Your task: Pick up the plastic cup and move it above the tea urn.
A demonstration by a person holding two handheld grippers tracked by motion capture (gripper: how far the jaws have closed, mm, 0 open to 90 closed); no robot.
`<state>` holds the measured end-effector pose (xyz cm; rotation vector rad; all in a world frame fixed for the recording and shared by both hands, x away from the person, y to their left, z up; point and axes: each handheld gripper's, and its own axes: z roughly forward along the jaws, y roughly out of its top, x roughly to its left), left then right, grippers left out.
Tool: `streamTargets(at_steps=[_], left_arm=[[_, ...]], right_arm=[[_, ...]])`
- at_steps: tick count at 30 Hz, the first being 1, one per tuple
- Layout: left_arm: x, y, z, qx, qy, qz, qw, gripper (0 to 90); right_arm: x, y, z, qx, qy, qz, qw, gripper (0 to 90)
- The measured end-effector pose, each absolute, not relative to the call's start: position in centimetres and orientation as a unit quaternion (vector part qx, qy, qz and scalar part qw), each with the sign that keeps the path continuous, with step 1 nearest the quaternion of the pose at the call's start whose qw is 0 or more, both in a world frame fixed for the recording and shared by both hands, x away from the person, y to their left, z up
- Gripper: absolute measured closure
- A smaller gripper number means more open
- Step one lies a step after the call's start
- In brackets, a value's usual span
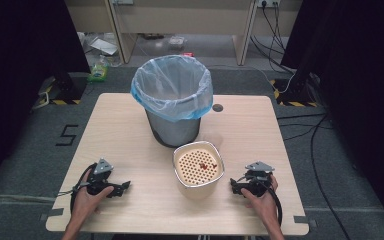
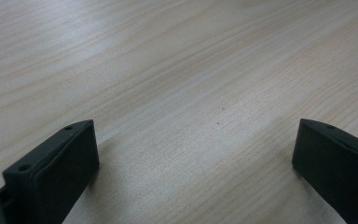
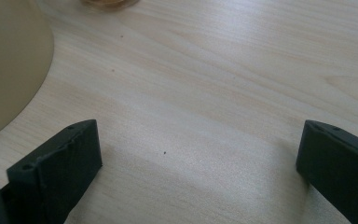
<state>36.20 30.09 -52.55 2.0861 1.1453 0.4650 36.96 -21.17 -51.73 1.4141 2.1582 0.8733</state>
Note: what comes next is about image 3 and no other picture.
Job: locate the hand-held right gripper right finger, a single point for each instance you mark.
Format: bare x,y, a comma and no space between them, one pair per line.
338,168

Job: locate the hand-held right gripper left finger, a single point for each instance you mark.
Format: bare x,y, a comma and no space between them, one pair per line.
59,168

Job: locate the beige plastic bowl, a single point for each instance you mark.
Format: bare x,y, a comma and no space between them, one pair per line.
9,62

